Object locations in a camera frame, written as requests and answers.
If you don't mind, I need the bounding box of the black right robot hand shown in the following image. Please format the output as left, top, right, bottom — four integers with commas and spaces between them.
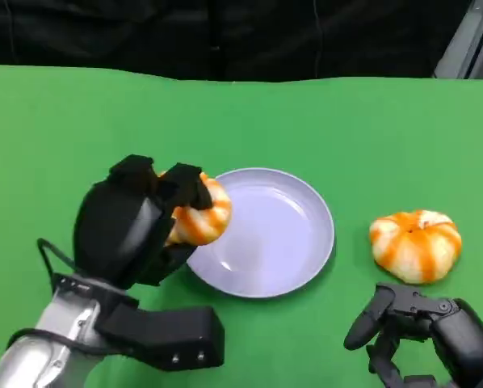
343, 282, 483, 388

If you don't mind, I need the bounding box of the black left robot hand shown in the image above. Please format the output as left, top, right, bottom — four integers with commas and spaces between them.
72, 154, 213, 290

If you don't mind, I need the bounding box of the orange and white bread roll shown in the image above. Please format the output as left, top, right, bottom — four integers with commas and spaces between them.
368, 209, 464, 284
157, 171, 233, 247

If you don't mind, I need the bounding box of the lilac plate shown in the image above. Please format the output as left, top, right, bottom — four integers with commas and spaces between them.
185, 167, 335, 299

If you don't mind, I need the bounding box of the green cloth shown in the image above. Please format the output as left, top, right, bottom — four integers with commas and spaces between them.
0, 64, 483, 388

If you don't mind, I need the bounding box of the black backdrop curtain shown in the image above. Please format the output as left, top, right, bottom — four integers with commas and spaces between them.
0, 0, 473, 82

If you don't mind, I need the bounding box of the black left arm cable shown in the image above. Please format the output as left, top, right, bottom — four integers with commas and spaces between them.
5, 238, 105, 359

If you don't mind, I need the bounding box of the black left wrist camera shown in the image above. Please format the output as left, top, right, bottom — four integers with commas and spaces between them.
95, 302, 225, 372

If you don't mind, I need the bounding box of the grey metal frame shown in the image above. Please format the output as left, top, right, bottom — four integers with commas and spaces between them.
433, 0, 483, 80

